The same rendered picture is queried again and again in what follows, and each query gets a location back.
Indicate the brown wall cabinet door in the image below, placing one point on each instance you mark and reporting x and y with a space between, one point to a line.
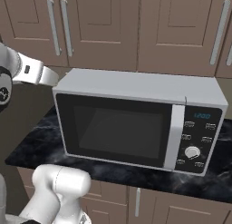
102 28
226 37
27 22
178 31

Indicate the white microwave oven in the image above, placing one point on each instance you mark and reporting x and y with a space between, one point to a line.
136 85

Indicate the brown base cabinet door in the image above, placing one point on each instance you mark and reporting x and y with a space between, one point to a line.
181 208

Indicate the black glass microwave door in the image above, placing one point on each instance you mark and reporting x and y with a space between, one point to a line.
117 131

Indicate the white microwave knob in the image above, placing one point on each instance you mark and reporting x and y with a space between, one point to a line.
192 152

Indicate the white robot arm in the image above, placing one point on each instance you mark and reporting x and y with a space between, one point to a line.
57 185

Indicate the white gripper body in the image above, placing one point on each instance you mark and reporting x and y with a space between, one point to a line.
50 77

